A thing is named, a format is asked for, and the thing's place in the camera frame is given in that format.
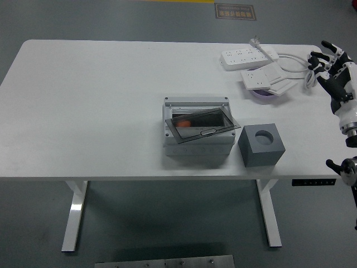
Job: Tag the purple round tape roll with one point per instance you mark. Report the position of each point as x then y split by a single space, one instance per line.
263 96

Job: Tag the orange cylinder battery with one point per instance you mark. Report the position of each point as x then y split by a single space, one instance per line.
184 123

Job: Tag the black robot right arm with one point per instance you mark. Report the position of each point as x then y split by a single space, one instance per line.
351 167

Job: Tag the white wall socket panel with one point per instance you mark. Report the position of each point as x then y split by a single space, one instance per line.
255 79

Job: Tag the grey plastic junction box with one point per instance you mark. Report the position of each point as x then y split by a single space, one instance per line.
195 149

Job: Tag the white table leg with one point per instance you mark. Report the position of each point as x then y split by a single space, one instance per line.
75 215
270 215

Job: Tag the brown floor sign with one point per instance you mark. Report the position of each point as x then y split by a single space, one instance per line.
235 11

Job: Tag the white flat cover plate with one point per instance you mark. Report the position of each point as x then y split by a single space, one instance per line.
284 85

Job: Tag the transparent grey box lid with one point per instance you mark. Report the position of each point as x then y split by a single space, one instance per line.
195 131

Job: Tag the black table control panel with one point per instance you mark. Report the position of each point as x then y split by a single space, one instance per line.
313 182

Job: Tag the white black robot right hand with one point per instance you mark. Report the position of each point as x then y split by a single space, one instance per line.
348 109

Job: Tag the grey block holder with hole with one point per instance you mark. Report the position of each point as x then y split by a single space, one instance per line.
259 156

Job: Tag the grey metal plate with screws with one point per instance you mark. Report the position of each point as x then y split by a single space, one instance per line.
164 263

